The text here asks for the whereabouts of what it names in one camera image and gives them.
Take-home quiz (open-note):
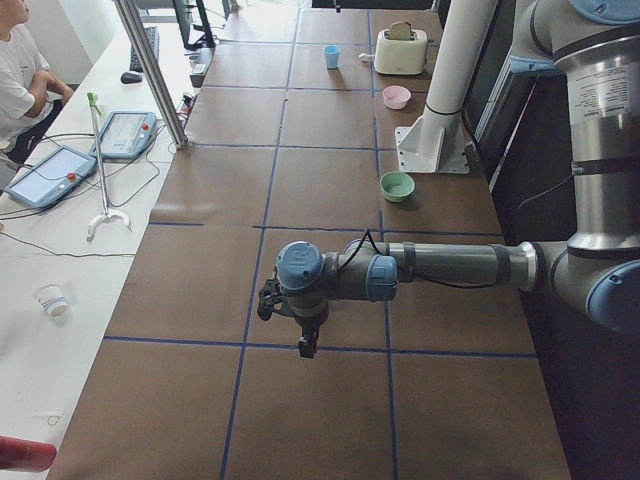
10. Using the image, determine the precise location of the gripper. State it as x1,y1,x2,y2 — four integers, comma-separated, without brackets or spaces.
292,304,329,358

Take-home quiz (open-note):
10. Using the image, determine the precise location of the blue cup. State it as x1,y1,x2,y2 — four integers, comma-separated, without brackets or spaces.
324,45,340,70

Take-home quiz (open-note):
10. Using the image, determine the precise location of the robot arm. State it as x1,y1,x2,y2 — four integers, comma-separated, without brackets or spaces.
257,1,639,358

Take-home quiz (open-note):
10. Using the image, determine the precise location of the green bowl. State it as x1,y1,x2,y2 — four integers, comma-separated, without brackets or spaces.
379,171,415,203

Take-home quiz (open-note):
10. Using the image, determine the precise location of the grabber stick tool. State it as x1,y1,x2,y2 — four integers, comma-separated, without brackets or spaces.
86,92,132,243

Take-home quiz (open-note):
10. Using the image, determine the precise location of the paper cup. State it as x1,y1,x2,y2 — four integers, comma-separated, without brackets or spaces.
33,284,69,317

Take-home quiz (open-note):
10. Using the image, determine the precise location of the pink bowl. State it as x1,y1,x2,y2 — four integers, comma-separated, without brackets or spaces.
382,85,412,110

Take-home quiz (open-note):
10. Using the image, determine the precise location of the teach pendant far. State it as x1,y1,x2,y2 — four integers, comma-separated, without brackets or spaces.
94,111,157,163

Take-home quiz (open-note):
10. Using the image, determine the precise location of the teach pendant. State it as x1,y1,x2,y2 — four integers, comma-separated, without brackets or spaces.
94,111,157,163
5,146,97,209

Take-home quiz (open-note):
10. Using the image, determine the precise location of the teach pendant near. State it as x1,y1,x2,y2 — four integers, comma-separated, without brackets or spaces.
5,146,97,209

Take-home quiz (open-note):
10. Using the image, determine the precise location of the cream toaster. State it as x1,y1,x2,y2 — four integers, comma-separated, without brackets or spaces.
374,29,428,76

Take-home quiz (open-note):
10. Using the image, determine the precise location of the red object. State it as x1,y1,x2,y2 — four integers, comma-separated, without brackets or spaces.
1,436,57,472

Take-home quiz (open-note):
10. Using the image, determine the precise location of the black computer mouse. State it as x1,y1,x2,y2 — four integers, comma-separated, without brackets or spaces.
120,71,142,85

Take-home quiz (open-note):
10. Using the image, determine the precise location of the black monitor stand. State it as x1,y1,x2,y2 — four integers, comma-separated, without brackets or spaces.
172,0,216,51

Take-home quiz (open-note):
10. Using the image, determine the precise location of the toast slice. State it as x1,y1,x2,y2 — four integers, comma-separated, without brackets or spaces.
387,21,412,41

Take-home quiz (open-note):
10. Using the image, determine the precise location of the black keyboard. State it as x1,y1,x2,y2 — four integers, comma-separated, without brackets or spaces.
128,25,160,72

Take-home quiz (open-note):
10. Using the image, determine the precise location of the seated person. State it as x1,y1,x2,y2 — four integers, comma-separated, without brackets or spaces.
1,0,74,164

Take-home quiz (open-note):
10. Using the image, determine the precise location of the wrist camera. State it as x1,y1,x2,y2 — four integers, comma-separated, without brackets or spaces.
256,278,285,321

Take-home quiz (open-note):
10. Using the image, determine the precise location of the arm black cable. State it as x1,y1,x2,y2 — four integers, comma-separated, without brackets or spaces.
337,228,586,289

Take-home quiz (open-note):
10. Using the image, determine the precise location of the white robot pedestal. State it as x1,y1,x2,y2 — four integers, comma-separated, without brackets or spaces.
395,0,498,174

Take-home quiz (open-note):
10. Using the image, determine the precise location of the aluminium frame post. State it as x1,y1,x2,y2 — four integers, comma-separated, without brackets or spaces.
114,0,188,150

